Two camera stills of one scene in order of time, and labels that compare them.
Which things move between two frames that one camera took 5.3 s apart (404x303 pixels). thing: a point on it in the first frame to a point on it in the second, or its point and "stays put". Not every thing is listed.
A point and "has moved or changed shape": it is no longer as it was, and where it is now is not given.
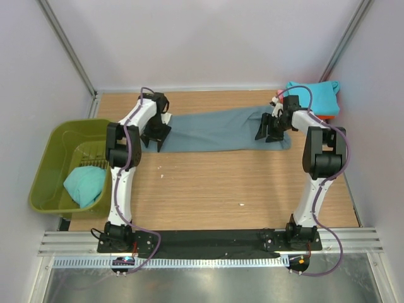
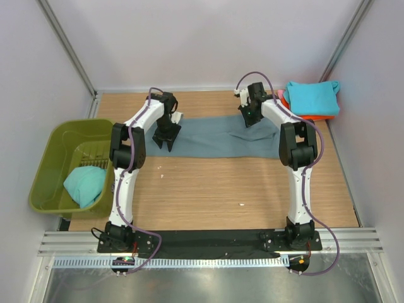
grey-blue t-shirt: [231, 130] has moved or changed shape
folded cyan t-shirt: [325, 100] stays put
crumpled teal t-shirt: [86, 184] stays put
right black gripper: [267, 119] to [248, 122]
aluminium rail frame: [57, 243] stays put
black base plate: [219, 244] stays put
